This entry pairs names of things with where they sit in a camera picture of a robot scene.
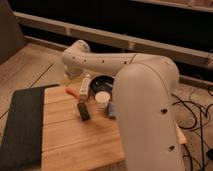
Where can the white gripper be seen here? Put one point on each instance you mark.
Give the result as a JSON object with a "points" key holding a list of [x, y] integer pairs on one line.
{"points": [[84, 89]]}

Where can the orange red pepper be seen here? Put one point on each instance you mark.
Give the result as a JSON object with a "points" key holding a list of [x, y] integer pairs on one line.
{"points": [[71, 92]]}

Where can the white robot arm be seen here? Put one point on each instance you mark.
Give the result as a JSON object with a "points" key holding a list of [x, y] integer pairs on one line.
{"points": [[142, 96]]}

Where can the black bowl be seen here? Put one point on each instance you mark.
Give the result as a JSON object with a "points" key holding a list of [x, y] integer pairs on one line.
{"points": [[102, 83]]}

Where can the white paper cup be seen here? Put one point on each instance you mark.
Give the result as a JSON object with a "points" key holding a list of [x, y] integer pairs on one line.
{"points": [[102, 99]]}

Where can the dark brown rectangular bar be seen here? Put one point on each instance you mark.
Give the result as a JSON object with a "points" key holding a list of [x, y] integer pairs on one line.
{"points": [[83, 111]]}

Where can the blue sponge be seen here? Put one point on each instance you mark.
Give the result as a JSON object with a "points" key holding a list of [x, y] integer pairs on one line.
{"points": [[111, 110]]}

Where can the dark grey table mat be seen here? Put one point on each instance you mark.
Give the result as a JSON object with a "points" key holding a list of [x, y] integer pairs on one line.
{"points": [[22, 139]]}

